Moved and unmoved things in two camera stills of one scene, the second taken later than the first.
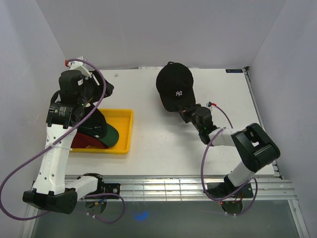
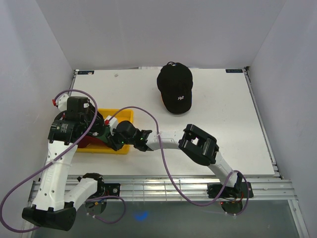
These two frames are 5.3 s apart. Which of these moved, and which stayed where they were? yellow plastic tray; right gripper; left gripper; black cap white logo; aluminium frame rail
Moved: left gripper; right gripper
Stayed: aluminium frame rail; yellow plastic tray; black cap white logo
